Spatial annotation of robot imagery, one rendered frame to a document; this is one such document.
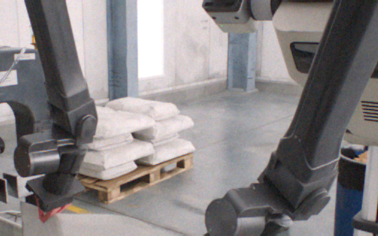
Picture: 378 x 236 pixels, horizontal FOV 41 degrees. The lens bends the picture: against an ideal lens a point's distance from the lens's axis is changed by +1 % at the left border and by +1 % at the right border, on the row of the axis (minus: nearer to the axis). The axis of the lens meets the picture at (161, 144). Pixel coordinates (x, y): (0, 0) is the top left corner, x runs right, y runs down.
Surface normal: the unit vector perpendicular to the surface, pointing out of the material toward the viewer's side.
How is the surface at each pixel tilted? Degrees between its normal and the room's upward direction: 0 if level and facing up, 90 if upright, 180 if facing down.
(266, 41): 90
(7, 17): 90
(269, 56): 90
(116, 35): 90
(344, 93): 120
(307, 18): 40
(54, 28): 103
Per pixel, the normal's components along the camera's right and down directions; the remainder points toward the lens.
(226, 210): -0.75, -0.05
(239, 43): -0.62, 0.20
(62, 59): 0.65, 0.40
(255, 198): 0.40, -0.76
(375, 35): 0.43, 0.67
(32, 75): 0.78, 0.15
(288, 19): -0.40, -0.62
